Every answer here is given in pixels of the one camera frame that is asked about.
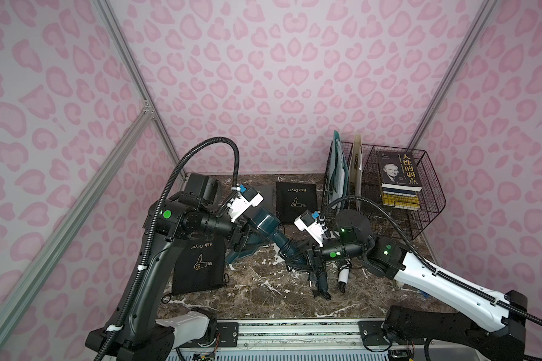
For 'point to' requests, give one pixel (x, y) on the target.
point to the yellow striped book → (400, 198)
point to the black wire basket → (432, 198)
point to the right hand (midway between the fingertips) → (290, 262)
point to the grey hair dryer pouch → (269, 203)
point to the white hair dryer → (343, 277)
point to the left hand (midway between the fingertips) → (263, 234)
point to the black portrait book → (399, 171)
